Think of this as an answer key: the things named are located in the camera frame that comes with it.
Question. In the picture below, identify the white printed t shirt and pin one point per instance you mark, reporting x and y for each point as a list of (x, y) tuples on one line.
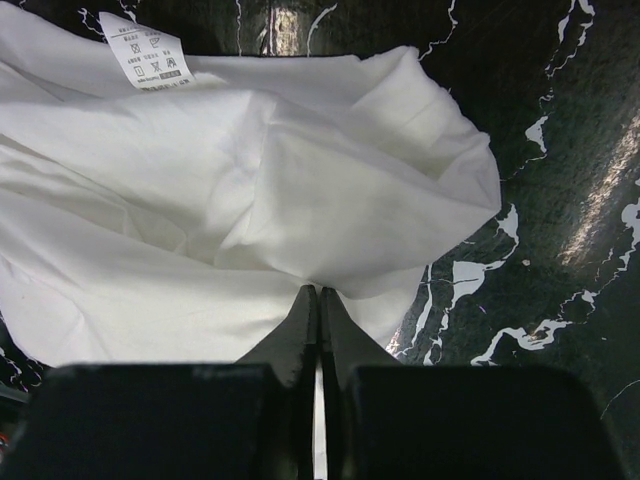
[(178, 225)]

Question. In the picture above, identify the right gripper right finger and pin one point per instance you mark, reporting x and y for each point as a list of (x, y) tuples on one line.
[(388, 420)]

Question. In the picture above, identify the black marble pattern mat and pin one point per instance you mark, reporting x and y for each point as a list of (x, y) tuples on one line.
[(554, 279)]

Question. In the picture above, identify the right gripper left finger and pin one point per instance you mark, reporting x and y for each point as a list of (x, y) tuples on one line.
[(248, 419)]

